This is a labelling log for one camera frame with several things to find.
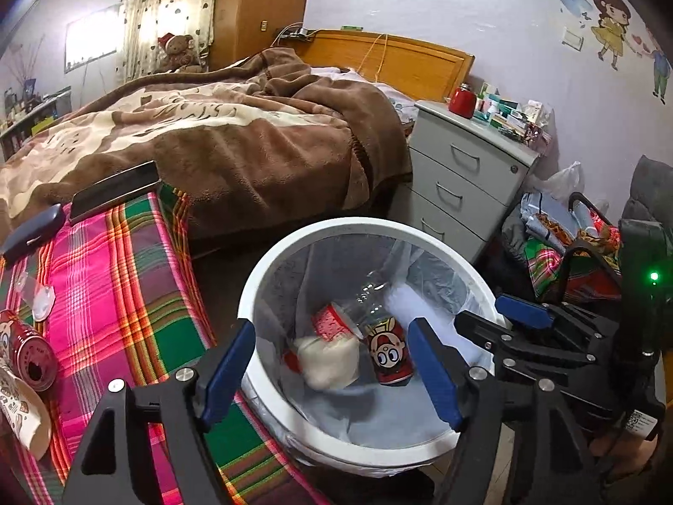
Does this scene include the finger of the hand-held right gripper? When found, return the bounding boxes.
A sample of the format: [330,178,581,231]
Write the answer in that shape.
[495,295,617,338]
[455,311,596,375]

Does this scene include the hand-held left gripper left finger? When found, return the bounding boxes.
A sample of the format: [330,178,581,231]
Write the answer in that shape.
[62,320,257,505]

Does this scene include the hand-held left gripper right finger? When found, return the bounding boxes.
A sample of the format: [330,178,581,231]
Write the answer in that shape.
[407,318,600,505]

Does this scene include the white round trash bin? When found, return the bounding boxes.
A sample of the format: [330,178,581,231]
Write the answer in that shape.
[238,217,508,466]

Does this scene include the clear plastic cup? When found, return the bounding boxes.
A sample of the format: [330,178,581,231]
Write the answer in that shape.
[15,274,58,323]

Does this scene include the red cartoon drink can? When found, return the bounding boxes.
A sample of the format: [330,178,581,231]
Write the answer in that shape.
[0,309,58,393]
[363,316,416,386]

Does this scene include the bag of clothes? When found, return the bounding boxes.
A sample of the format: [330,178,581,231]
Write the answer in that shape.
[502,189,624,303]

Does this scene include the clear plastic bottle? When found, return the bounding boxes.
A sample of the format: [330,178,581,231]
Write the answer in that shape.
[342,268,405,338]

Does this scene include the crumpled white tissue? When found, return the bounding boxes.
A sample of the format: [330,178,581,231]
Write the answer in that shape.
[286,335,363,391]

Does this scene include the red and white cup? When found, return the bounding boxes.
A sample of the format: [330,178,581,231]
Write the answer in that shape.
[313,302,361,343]

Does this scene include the pink green plaid cloth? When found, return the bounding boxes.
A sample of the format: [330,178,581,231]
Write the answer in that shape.
[0,184,327,505]

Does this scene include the dark grey cushion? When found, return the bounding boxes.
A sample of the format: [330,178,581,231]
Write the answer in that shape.
[620,155,673,222]

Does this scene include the clear plastic bin liner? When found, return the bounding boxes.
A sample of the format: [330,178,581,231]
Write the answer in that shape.
[247,229,500,443]

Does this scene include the white plastic bag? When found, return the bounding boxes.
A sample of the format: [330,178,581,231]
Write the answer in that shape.
[531,160,587,206]

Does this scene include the grey drawer cabinet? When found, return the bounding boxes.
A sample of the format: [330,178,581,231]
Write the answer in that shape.
[407,100,542,264]

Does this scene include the pile of medicine boxes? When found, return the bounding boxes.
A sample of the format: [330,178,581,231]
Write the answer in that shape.
[473,81,553,145]

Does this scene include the black smartphone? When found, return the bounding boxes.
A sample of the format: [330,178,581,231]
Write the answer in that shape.
[68,160,161,224]

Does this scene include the printed paper bag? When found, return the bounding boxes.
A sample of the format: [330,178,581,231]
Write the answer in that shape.
[0,360,52,461]

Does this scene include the red mug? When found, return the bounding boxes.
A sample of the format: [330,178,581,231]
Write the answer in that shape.
[448,83,477,117]

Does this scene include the brown printed blanket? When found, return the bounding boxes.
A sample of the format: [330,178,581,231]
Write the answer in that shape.
[0,47,413,240]

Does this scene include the dark blue glasses case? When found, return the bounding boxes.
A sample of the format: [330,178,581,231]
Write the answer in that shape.
[0,203,65,264]

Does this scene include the wooden headboard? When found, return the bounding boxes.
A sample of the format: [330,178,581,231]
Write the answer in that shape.
[294,29,475,103]

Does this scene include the cluttered shelf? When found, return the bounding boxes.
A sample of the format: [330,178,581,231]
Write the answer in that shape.
[0,79,72,161]

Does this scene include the brown teddy bear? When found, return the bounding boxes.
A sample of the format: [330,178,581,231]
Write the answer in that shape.
[156,32,203,73]

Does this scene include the power strip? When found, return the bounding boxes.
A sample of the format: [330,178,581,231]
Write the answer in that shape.
[276,25,316,43]

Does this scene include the bright window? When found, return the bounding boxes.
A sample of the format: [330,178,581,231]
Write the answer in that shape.
[64,3,124,74]

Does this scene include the wooden wardrobe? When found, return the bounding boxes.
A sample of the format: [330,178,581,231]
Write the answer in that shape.
[207,0,316,72]

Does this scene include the dry branches in vase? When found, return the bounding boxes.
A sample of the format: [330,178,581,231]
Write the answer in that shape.
[11,37,45,90]

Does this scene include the heart print curtain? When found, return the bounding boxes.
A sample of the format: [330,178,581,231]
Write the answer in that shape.
[116,0,220,82]

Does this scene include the orange cable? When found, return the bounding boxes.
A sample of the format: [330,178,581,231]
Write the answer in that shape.
[363,32,392,85]

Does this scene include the cartoon wall sticker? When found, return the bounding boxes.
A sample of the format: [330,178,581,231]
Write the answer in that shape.
[557,0,673,106]

